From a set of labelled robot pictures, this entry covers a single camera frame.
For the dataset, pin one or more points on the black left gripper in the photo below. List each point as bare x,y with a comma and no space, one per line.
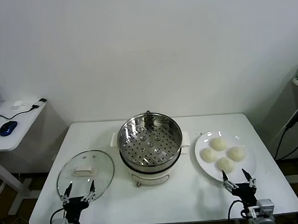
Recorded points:
75,205

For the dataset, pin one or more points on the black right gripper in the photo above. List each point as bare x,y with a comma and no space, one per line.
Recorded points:
244,193

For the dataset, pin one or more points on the white steamed baozi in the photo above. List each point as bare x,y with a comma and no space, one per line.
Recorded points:
226,164
208,154
236,153
218,144

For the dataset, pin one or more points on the stainless steel steamer basket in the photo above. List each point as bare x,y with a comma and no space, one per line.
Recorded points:
130,133

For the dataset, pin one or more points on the glass pot lid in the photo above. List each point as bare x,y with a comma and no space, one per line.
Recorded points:
91,157

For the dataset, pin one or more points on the white round plate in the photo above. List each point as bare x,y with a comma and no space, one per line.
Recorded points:
203,141

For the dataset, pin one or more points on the white electric pot base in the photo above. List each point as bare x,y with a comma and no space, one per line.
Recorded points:
152,178

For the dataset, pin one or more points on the white side table with mouse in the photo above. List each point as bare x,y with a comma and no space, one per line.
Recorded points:
27,123

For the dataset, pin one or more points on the blue computer mouse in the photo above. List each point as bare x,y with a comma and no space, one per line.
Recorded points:
8,128

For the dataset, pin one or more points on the small white object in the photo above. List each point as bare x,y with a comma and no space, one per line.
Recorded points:
19,104

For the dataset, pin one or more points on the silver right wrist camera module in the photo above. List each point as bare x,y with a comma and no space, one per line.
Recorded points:
265,206

